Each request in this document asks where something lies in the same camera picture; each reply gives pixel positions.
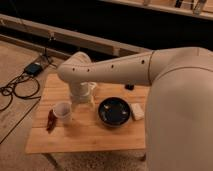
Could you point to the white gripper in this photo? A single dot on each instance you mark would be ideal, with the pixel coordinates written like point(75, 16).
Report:
point(82, 93)

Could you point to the white ceramic cup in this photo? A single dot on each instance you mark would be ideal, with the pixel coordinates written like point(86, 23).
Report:
point(63, 112)

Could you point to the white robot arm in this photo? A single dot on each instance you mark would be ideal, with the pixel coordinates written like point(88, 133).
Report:
point(179, 107)

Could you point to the black ceramic bowl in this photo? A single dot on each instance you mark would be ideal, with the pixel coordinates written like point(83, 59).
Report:
point(114, 111)

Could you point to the red chili pepper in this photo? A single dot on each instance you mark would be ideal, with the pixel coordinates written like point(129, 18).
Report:
point(51, 121)

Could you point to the wooden table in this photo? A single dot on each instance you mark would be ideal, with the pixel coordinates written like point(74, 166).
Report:
point(85, 132)

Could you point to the small black object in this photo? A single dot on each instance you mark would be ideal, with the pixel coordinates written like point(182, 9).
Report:
point(129, 87)

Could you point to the black power adapter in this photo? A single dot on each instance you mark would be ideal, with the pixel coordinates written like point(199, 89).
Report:
point(33, 69)

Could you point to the white rectangular block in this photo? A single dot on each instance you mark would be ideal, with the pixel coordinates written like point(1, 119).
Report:
point(137, 111)

